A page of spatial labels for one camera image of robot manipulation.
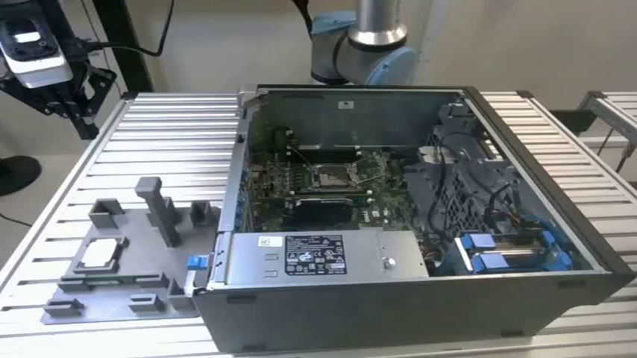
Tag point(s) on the silver power supply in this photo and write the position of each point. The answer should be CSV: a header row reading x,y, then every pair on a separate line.
x,y
373,253

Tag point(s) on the CPU socket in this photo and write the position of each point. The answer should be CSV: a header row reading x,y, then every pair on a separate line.
x,y
330,179

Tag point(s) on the black graphics card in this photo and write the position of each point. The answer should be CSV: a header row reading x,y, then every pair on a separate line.
x,y
321,212

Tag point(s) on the aluminium profile side table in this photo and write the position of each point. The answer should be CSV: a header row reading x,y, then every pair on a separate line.
x,y
614,106

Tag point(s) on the hard disk in blue carrier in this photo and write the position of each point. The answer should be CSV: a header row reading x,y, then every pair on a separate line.
x,y
481,241
490,263

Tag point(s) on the black power supply label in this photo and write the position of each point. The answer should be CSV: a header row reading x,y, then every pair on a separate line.
x,y
313,255

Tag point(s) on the black box under table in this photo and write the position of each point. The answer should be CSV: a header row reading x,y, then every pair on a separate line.
x,y
572,121

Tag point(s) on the grey parts rack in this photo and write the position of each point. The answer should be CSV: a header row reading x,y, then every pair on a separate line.
x,y
144,298

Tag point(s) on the small white case sticker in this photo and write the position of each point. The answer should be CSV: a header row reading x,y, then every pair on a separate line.
x,y
346,104

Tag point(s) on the silver thumb screw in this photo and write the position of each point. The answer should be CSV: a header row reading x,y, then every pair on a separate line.
x,y
389,263

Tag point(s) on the white barcode sticker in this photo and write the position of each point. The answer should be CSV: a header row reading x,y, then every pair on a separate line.
x,y
269,241

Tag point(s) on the green motherboard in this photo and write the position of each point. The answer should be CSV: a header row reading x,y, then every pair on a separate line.
x,y
393,203

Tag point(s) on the black vertical stand post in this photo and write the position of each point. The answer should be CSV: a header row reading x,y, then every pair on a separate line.
x,y
130,44

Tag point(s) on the silver CPU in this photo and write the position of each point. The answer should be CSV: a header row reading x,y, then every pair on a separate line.
x,y
100,254

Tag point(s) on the black round floor base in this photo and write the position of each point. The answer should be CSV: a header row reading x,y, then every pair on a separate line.
x,y
17,175

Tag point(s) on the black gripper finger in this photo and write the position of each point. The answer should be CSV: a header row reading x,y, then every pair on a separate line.
x,y
47,100
86,125

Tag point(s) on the grey metal drive cage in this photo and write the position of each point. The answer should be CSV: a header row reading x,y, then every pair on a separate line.
x,y
462,209

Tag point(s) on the blue case latch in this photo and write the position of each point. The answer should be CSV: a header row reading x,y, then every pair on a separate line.
x,y
195,262

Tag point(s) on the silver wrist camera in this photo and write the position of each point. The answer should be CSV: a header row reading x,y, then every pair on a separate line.
x,y
35,59

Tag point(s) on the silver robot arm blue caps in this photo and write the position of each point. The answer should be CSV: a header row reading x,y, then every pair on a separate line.
x,y
370,37

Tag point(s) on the black open PC case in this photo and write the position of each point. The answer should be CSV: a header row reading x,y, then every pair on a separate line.
x,y
358,313

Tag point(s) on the black RAM slot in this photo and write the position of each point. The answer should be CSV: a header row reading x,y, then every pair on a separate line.
x,y
326,158
323,151

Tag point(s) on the green RAM stick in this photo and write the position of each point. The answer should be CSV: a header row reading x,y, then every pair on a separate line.
x,y
114,279

